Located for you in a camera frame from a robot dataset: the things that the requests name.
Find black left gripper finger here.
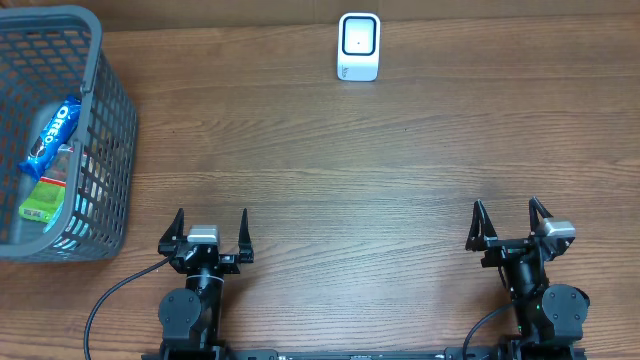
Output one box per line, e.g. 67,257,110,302
238,208,254,263
158,208,184,255

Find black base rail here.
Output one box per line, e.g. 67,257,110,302
141,347,587,360

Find blue Oreo cookie pack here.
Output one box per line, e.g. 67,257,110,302
18,95,82,182

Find white barcode scanner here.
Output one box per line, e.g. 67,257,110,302
337,12,381,82

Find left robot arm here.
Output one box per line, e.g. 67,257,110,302
158,209,254,360

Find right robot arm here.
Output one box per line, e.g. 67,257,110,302
460,197,591,359

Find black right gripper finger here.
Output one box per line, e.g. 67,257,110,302
465,200,498,252
529,196,553,235

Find grey plastic mesh basket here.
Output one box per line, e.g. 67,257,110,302
1,5,138,263

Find green snack packet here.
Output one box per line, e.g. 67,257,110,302
18,177,66,223

